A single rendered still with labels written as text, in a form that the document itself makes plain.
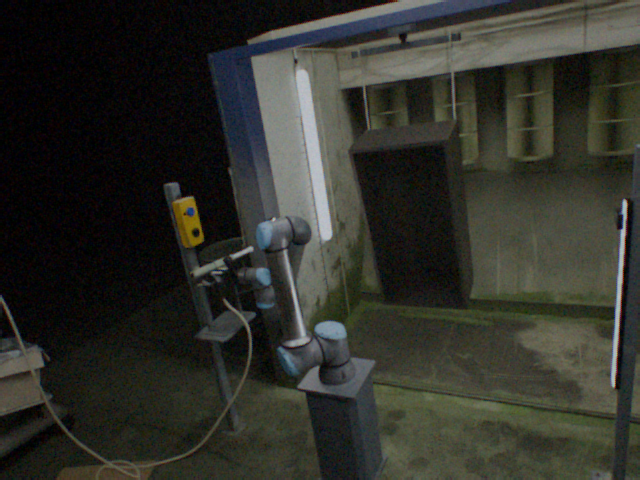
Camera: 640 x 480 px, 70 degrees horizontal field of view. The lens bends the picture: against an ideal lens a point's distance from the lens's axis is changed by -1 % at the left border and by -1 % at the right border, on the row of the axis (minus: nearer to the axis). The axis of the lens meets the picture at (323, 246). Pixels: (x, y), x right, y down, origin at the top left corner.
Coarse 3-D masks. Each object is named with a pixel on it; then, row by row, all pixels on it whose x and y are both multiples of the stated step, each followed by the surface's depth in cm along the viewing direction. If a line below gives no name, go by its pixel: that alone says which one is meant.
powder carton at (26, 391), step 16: (16, 336) 318; (16, 352) 291; (32, 352) 297; (0, 368) 280; (16, 368) 287; (0, 384) 284; (16, 384) 292; (32, 384) 300; (0, 400) 284; (16, 400) 292; (32, 400) 300
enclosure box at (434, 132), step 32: (384, 128) 295; (416, 128) 280; (448, 128) 265; (352, 160) 279; (384, 160) 309; (416, 160) 301; (448, 160) 256; (384, 192) 323; (416, 192) 313; (448, 192) 304; (384, 224) 337; (416, 224) 327; (448, 224) 317; (384, 256) 337; (416, 256) 342; (448, 256) 331; (384, 288) 337; (416, 288) 341; (448, 288) 331
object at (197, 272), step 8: (248, 248) 285; (232, 256) 272; (208, 264) 258; (216, 264) 261; (224, 264) 266; (192, 272) 249; (200, 272) 251; (208, 272) 256; (216, 288) 258; (224, 296) 259
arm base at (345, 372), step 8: (320, 368) 226; (328, 368) 221; (336, 368) 220; (344, 368) 222; (352, 368) 225; (320, 376) 226; (328, 376) 221; (336, 376) 220; (344, 376) 222; (352, 376) 224; (328, 384) 222; (336, 384) 221
